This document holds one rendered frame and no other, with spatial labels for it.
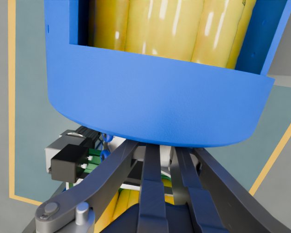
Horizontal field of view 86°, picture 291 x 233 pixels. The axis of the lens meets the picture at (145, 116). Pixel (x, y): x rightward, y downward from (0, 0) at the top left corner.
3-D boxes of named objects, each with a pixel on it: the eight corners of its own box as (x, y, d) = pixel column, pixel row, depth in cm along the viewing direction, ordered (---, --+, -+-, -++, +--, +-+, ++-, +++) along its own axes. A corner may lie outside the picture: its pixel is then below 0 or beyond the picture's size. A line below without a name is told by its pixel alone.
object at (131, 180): (159, 155, 47) (160, 185, 35) (157, 162, 47) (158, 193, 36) (126, 149, 47) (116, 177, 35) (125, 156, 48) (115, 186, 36)
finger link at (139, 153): (155, 163, 15) (124, 158, 15) (155, 139, 19) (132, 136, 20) (158, 150, 14) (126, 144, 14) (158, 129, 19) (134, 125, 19)
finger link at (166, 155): (166, 135, 16) (174, 137, 16) (163, 115, 22) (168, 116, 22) (161, 161, 16) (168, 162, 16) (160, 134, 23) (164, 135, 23)
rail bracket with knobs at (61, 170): (96, 145, 50) (82, 164, 41) (95, 164, 53) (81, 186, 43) (67, 140, 51) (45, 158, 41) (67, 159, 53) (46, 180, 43)
